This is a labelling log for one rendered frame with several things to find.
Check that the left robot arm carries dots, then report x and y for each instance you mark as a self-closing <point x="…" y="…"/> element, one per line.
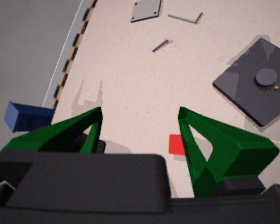
<point x="77" y="145"/>

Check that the small red block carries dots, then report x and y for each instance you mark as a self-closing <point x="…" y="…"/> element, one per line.
<point x="176" y="145"/>

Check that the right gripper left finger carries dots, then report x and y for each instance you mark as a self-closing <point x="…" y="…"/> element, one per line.
<point x="57" y="137"/>

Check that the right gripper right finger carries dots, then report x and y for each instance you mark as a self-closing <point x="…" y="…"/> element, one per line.
<point x="236" y="152"/>

